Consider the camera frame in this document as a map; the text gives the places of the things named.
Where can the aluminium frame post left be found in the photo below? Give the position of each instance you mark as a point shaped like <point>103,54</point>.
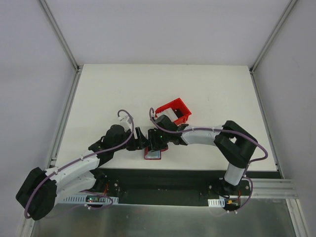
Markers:
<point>58,33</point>

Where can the aluminium side rail left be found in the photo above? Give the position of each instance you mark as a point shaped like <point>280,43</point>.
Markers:
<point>52,156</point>

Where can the white slotted cable duct right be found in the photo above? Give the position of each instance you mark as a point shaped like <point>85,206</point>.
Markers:
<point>220,202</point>

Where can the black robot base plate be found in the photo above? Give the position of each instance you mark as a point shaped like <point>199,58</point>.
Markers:
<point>163,187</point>

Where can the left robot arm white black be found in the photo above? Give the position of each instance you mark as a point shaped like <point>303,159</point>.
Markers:
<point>42,189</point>

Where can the aluminium side rail right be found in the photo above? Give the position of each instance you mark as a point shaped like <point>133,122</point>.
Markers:
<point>268,132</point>

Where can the aluminium side rail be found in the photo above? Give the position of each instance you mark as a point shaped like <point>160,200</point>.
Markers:
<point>268,132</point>
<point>52,156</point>

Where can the red plastic bin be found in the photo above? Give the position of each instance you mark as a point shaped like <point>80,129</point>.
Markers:
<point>175,110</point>

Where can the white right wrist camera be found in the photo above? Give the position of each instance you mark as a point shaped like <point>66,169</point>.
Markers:
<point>155,116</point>

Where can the red leather card holder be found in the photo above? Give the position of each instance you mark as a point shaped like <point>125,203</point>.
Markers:
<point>153,155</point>

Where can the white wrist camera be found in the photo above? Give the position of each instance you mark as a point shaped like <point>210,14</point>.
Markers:
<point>125,122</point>
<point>155,116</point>

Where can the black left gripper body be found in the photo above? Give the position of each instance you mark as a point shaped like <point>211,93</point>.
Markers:
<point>136,142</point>

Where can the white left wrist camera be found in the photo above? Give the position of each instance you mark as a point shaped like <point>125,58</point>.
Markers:
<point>125,122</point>

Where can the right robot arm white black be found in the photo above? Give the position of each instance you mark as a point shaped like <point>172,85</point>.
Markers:
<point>235,144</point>

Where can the white slotted cable duct left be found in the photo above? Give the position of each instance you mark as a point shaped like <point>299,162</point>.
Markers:
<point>89,199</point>

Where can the aluminium frame post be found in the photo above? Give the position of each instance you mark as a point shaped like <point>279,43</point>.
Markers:
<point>58,33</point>
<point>273,35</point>

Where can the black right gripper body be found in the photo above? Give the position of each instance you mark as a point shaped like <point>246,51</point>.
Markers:
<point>153,138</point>

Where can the white slotted cable duct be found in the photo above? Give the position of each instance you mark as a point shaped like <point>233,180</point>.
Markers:
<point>220,202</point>
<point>89,199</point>

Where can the aluminium frame post right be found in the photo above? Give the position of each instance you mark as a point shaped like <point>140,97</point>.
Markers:
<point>273,35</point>

